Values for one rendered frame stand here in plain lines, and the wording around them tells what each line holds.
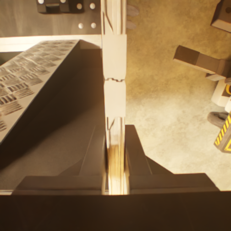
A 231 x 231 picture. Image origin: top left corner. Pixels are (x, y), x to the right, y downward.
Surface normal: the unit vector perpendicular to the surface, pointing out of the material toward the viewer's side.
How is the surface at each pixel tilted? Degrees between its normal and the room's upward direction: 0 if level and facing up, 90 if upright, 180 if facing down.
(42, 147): 90
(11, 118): 80
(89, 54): 0
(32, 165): 90
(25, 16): 0
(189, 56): 23
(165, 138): 0
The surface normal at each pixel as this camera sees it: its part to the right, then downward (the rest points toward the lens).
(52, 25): 0.01, 0.44
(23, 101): -0.01, -0.81
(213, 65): -0.04, 0.06
